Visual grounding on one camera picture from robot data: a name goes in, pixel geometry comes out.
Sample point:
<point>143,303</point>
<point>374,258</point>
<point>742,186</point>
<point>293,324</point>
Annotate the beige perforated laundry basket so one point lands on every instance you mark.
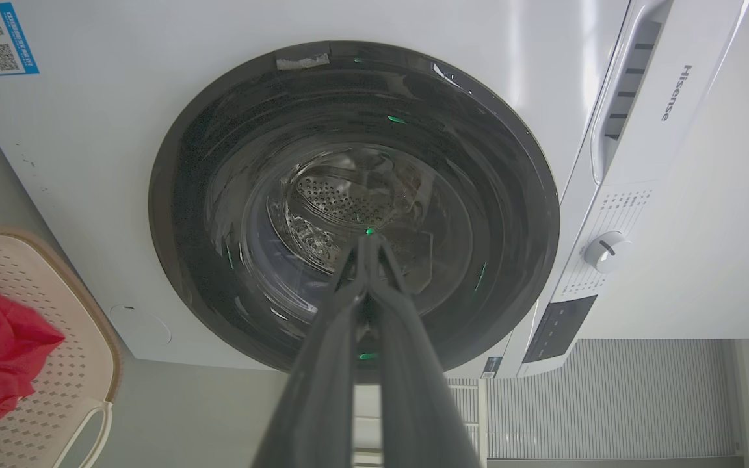
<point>72,383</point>

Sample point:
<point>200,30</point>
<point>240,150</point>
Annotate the round black washing machine door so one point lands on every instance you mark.
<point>231,214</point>

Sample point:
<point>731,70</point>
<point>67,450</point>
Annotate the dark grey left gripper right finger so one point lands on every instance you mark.
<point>417,390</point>

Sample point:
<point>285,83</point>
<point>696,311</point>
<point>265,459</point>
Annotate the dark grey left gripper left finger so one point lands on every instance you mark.
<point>322,383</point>

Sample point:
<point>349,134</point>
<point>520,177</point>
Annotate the white Hisense washing machine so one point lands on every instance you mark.
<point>491,65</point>

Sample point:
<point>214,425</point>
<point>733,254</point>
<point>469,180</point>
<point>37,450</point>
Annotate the white washing machine dial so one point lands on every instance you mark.
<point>607,251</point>

